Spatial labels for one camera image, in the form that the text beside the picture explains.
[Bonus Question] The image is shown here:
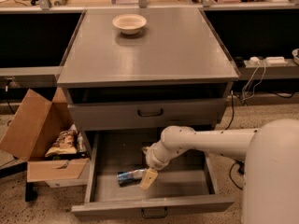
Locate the white power strip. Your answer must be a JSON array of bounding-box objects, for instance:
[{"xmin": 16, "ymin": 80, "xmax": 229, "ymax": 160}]
[{"xmin": 249, "ymin": 57, "xmax": 288, "ymax": 66}]

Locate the white bowl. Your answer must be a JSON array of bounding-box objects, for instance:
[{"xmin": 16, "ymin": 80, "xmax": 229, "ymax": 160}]
[{"xmin": 112, "ymin": 14, "xmax": 147, "ymax": 35}]

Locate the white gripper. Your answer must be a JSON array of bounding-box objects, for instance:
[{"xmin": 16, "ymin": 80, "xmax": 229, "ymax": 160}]
[{"xmin": 140, "ymin": 141, "xmax": 174, "ymax": 190}]

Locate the black power adapter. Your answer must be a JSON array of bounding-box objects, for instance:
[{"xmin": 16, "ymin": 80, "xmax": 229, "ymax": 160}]
[{"xmin": 238, "ymin": 162, "xmax": 245, "ymax": 175}]

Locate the open grey middle drawer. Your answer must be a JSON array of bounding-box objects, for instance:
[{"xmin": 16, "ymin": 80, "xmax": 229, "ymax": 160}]
[{"xmin": 72, "ymin": 129, "xmax": 234, "ymax": 221}]

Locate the closed grey top drawer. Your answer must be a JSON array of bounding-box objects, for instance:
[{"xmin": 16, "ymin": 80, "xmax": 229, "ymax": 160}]
[{"xmin": 68, "ymin": 98, "xmax": 226, "ymax": 131}]

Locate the black power cable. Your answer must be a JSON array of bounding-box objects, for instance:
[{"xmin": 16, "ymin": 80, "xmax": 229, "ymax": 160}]
[{"xmin": 223, "ymin": 91, "xmax": 245, "ymax": 191}]

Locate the snack chip bag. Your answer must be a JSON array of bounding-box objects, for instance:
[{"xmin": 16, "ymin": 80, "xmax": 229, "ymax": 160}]
[{"xmin": 45, "ymin": 130, "xmax": 77, "ymax": 157}]

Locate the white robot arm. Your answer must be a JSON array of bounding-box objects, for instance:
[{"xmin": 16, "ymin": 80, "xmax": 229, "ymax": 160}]
[{"xmin": 141, "ymin": 119, "xmax": 299, "ymax": 224}]

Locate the grey drawer cabinet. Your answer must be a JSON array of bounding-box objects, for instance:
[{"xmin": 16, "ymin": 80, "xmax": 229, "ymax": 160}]
[{"xmin": 57, "ymin": 7, "xmax": 241, "ymax": 219}]

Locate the small plastic bottle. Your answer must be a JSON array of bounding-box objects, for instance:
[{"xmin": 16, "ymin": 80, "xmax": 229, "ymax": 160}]
[{"xmin": 77, "ymin": 133, "xmax": 87, "ymax": 153}]

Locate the blue silver redbull can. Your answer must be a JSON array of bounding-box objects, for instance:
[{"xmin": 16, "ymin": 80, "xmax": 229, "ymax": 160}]
[{"xmin": 117, "ymin": 169, "xmax": 145, "ymax": 186}]

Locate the brown cardboard box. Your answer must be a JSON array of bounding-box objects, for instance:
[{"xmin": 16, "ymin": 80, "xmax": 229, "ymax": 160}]
[{"xmin": 0, "ymin": 88, "xmax": 90, "ymax": 188}]

